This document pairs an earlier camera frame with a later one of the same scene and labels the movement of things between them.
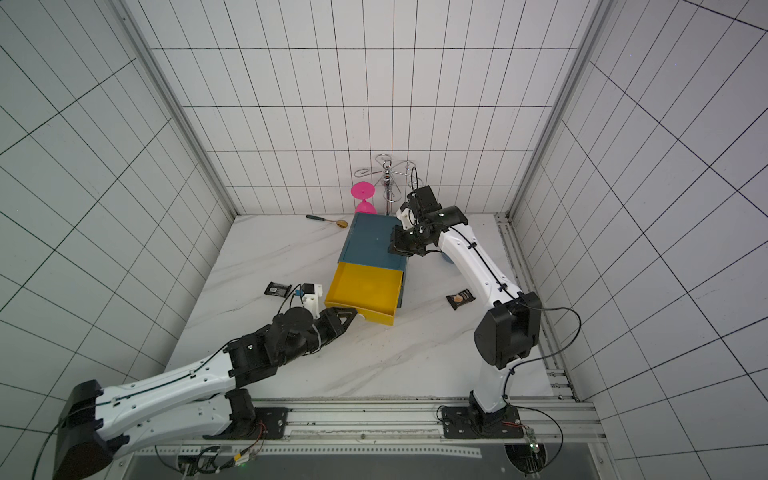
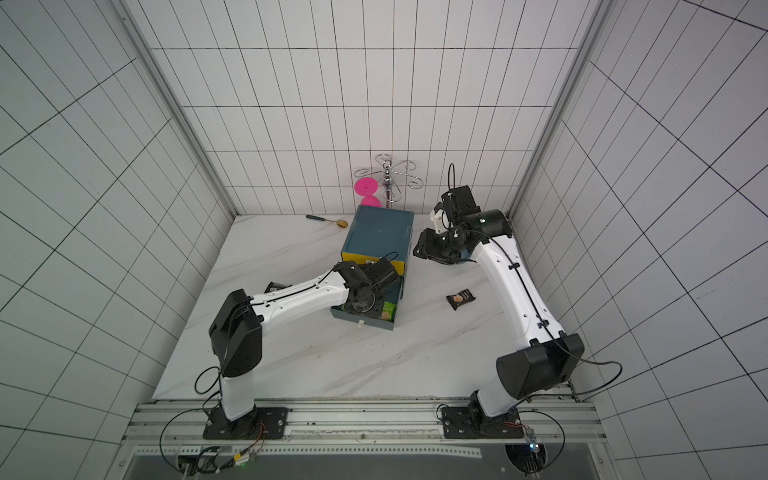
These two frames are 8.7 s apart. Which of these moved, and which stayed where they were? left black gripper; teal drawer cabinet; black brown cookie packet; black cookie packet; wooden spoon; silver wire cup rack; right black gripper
Moved: left black gripper; right black gripper
Stayed: silver wire cup rack; black cookie packet; teal drawer cabinet; black brown cookie packet; wooden spoon
